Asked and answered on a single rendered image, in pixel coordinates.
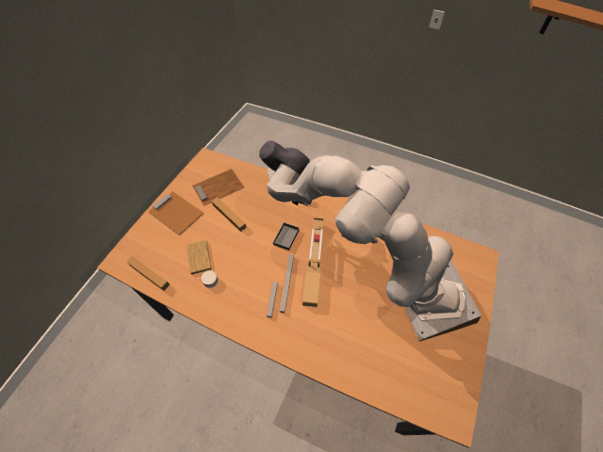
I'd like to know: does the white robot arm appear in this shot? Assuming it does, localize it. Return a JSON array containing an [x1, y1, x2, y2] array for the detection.
[[259, 140, 465, 320]]

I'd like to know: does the grey cylinder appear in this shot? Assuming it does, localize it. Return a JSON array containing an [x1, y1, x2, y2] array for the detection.
[[201, 270, 218, 288]]

